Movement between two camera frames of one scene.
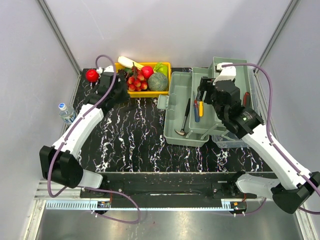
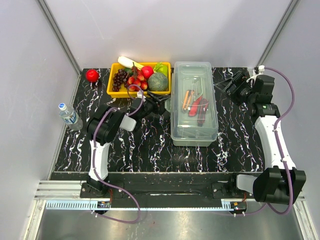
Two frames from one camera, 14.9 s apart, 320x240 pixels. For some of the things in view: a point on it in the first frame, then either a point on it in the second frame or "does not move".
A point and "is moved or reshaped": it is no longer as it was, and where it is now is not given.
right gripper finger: [203, 91] → [224, 87]
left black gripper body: [120, 95] → [150, 106]
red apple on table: [92, 75] does not move
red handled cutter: [246, 99] is moved or reshaped
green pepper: [159, 67] does not move
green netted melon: [157, 82] does not move
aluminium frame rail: [67, 194] does not move
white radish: [127, 62] does not move
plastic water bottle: [67, 113] does not move
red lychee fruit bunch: [136, 82] does not move
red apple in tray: [147, 71] does not move
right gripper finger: [206, 84] → [226, 82]
